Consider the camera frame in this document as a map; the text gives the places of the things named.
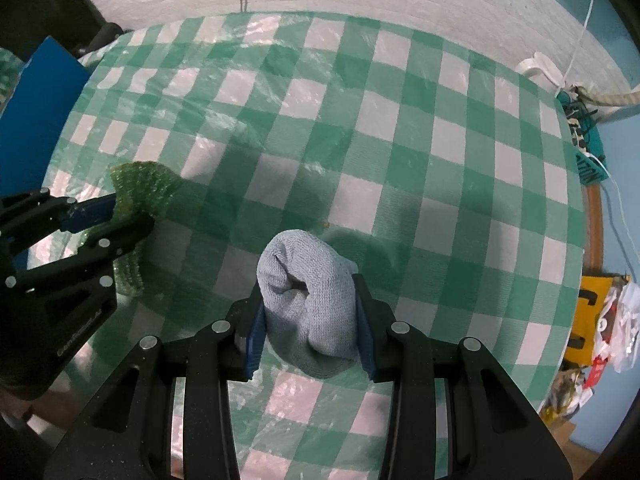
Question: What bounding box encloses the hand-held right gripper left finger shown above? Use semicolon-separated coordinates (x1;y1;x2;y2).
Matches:
44;282;268;480

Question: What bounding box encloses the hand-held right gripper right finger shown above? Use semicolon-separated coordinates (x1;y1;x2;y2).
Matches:
352;272;573;480

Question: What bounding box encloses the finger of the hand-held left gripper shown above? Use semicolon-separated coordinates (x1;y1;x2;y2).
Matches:
15;215;156;293
0;187;120;246

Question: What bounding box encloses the grey sock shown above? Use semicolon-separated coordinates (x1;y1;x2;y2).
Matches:
256;230;362;381

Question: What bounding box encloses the blue cardboard box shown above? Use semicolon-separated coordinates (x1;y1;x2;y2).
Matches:
0;36;93;196

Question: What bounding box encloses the green checked cloth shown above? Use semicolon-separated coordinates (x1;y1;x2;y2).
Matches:
0;47;26;111

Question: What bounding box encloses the green checked tablecloth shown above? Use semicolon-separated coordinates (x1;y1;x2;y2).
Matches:
42;10;586;480

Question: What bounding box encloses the dark cloth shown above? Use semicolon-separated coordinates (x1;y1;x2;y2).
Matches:
0;0;123;61

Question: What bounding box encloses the yellow bag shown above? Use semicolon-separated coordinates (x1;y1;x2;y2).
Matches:
565;275;613;363

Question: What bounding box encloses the red packet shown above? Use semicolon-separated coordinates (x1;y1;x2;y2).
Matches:
582;365;608;391

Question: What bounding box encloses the white plastic bag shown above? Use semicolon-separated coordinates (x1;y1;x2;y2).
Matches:
587;280;640;376

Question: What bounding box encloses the teal plastic basket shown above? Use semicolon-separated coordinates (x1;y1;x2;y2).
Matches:
557;87;611;186

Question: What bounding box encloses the white cable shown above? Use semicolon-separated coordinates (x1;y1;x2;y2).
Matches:
600;160;634;281
565;0;599;86

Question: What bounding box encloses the beige braided hose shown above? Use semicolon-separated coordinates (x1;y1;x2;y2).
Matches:
575;87;640;109

